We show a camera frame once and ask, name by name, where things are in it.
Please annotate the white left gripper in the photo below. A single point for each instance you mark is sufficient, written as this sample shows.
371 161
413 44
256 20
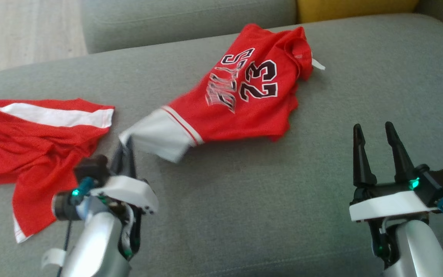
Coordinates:
129 190

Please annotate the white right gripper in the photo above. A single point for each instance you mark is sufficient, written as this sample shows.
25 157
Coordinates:
387 204

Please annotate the red number 23 jersey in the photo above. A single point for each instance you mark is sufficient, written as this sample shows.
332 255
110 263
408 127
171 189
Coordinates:
225 123

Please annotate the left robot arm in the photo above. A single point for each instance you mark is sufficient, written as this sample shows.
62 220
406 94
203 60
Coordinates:
94 246

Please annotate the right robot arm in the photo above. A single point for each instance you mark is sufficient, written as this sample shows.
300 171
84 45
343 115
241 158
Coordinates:
417 250

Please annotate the red shorts with white stripe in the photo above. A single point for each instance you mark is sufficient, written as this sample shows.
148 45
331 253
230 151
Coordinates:
14 146

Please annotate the large grey sofa ottoman cushion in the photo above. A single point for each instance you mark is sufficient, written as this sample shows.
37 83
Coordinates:
267 200

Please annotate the grey sofa seat cushion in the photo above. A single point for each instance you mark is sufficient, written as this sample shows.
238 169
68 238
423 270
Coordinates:
187 23

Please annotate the yellow sofa backrest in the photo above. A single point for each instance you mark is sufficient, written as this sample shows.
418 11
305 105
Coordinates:
352 8

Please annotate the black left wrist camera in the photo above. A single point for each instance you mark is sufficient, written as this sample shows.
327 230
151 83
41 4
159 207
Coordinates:
90 168

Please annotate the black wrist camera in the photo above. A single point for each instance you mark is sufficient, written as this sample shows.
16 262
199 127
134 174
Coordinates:
438 184
90 168

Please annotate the blue left camera plug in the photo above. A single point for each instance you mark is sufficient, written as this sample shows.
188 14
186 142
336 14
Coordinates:
81 190

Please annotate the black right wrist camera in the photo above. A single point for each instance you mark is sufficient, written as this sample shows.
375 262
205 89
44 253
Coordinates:
438 184

